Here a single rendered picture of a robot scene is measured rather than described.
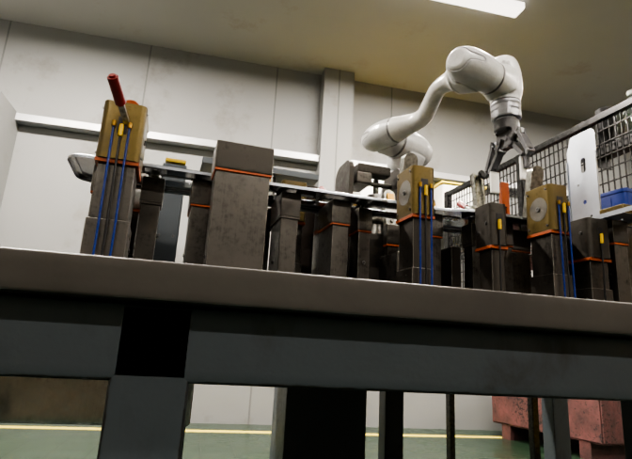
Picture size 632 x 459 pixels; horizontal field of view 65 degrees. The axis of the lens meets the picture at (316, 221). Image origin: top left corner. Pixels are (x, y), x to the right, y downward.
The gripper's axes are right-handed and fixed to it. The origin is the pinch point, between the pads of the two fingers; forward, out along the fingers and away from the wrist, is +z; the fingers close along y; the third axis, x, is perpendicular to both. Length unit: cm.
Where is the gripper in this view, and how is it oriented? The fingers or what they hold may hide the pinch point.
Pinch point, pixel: (509, 183)
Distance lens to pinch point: 160.0
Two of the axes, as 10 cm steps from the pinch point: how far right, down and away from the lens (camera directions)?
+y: 3.0, -2.3, -9.3
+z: -0.5, 9.7, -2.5
